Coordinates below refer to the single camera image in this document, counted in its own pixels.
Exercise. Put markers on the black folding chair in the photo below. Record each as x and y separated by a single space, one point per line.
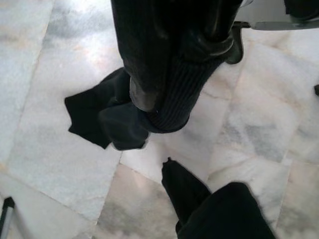
274 25

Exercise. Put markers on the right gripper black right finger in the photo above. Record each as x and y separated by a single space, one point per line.
224 214

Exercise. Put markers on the silver clothes rack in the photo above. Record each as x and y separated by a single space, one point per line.
6 219

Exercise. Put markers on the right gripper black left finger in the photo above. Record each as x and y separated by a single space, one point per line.
184 194

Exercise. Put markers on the navy garment red stripes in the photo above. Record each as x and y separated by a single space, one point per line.
149 49

